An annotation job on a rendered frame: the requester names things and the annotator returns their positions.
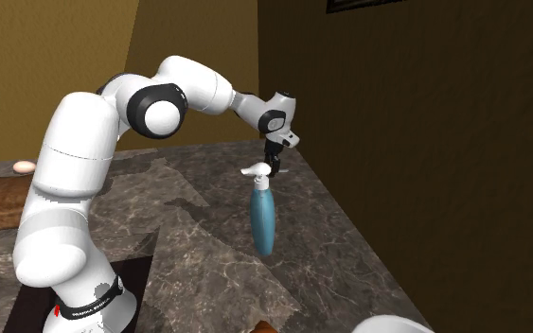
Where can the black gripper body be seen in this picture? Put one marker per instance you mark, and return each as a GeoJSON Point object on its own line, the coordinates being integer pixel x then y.
{"type": "Point", "coordinates": [272, 151]}

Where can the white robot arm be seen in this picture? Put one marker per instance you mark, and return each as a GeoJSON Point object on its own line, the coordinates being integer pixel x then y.
{"type": "Point", "coordinates": [77, 152]}

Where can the blue pump bottle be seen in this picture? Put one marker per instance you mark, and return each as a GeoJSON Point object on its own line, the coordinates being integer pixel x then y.
{"type": "Point", "coordinates": [262, 221]}

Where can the small brown object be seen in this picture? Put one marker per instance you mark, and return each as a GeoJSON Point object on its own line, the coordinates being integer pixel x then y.
{"type": "Point", "coordinates": [264, 328]}

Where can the white bowl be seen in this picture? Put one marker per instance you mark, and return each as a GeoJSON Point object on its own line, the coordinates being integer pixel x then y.
{"type": "Point", "coordinates": [390, 325]}

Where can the pale brown egg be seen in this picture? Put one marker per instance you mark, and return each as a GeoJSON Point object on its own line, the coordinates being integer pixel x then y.
{"type": "Point", "coordinates": [24, 167]}

